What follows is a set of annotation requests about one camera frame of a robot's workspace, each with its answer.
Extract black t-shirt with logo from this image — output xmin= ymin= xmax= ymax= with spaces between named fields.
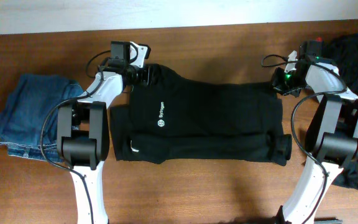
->
xmin=110 ymin=64 xmax=291 ymax=166

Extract folded blue denim jeans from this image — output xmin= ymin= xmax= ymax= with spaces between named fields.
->
xmin=0 ymin=74 xmax=83 ymax=162

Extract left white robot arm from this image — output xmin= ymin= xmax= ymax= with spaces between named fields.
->
xmin=57 ymin=41 xmax=153 ymax=223

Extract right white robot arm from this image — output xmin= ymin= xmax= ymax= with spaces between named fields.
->
xmin=271 ymin=40 xmax=358 ymax=223

